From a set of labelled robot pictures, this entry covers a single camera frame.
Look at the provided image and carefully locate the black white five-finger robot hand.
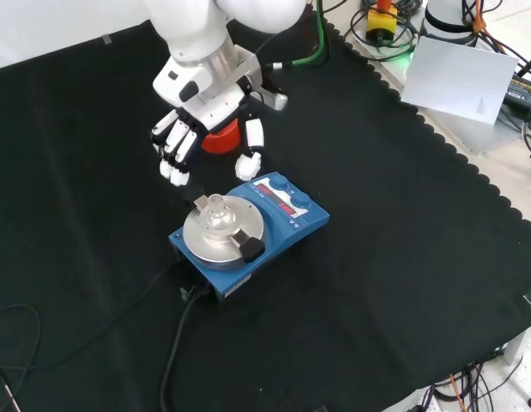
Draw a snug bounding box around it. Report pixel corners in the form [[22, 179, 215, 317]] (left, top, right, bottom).
[[150, 58, 266, 189]]

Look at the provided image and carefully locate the heater with blue base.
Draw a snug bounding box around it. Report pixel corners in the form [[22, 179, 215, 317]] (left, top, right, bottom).
[[167, 171, 332, 304]]

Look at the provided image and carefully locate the orange ribbed cap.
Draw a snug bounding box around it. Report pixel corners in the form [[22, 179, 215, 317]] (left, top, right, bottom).
[[199, 118, 242, 157]]

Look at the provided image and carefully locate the small round-bottom glass flask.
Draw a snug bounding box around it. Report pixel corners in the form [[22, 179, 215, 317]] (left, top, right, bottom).
[[203, 193, 231, 230]]

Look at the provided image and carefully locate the yellow stop button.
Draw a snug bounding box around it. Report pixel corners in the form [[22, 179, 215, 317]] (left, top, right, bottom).
[[365, 0, 400, 44]]

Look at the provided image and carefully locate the black cloth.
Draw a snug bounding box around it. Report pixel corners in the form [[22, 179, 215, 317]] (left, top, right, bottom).
[[0, 19, 531, 412]]

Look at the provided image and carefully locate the white paper sheet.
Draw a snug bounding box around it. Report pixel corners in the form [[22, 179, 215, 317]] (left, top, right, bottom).
[[400, 35, 520, 126]]

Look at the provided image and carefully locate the black power adapter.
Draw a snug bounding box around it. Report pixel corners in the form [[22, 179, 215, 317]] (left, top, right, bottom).
[[501, 71, 531, 113]]

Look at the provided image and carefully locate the metal probe rod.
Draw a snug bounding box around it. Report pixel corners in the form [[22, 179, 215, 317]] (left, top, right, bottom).
[[2, 383, 20, 412]]

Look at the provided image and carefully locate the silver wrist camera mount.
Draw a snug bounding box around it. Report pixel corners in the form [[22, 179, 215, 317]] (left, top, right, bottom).
[[234, 45, 290, 112]]

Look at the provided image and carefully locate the green cable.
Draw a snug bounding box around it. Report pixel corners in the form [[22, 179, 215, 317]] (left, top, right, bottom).
[[264, 0, 331, 70]]

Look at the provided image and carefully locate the thick black power cable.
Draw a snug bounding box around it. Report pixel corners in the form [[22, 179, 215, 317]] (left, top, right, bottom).
[[159, 281, 213, 412]]

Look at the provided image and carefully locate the thin black cable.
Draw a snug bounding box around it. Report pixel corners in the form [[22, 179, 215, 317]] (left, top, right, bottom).
[[0, 262, 183, 412]]

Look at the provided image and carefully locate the orange cable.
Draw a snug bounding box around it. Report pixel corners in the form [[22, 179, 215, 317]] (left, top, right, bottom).
[[448, 372, 468, 412]]

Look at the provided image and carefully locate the aluminium bench frame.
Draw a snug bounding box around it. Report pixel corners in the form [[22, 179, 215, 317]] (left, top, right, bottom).
[[500, 290, 531, 373]]

